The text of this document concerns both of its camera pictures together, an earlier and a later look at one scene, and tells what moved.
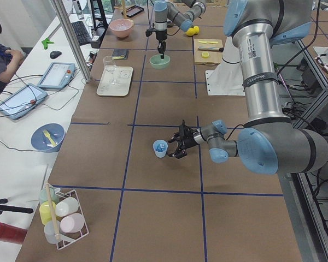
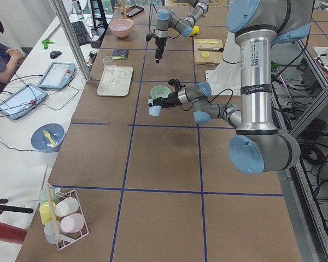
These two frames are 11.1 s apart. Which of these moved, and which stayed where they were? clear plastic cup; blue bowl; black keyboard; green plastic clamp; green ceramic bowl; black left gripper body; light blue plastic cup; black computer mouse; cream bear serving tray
Moved: black left gripper body; light blue plastic cup; green ceramic bowl
Stayed: black keyboard; black computer mouse; cream bear serving tray; green plastic clamp; blue bowl; clear plastic cup
